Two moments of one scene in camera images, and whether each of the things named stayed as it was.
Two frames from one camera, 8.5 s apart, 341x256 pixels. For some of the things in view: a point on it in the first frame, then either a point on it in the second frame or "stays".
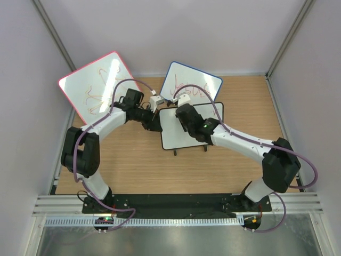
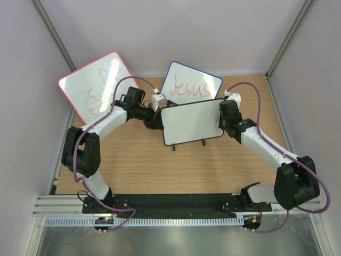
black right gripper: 184,126 → 220,124
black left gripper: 153,124 stays
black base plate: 129,204 stays
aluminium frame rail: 60,205 stays
